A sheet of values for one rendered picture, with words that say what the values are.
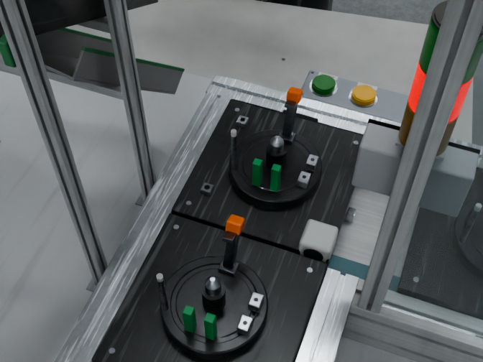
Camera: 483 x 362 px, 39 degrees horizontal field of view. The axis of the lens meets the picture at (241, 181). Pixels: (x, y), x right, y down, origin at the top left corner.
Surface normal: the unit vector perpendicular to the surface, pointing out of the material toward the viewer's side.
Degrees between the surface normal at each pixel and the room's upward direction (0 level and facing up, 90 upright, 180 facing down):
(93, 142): 0
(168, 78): 90
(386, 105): 0
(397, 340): 90
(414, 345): 90
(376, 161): 90
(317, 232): 0
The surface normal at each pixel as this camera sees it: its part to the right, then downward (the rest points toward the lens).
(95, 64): 0.86, 0.40
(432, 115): -0.36, 0.75
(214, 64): 0.00, -0.60
